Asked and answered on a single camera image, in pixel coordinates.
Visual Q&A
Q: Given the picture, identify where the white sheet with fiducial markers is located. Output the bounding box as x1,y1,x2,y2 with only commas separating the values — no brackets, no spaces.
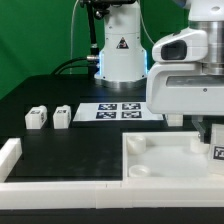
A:
74,102,163,122

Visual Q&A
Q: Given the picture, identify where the black cable bundle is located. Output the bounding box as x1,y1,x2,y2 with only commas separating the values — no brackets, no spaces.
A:
49,54,100,76

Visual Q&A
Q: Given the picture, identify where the white U-shaped obstacle fence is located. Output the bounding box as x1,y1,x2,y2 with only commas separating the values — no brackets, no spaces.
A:
0,138,224,210

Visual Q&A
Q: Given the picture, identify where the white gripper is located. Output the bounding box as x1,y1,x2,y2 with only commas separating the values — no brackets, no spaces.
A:
146,28,224,143

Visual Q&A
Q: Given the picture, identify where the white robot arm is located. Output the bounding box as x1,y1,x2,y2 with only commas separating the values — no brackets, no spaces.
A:
95,0,224,134

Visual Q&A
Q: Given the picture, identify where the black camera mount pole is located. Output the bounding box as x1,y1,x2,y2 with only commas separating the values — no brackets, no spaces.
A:
79,0,136,55

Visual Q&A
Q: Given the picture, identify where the white cable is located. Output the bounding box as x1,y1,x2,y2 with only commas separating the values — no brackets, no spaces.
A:
69,0,81,76

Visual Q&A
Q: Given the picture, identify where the white square tabletop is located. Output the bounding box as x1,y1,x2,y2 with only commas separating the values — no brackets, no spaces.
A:
122,131,224,182

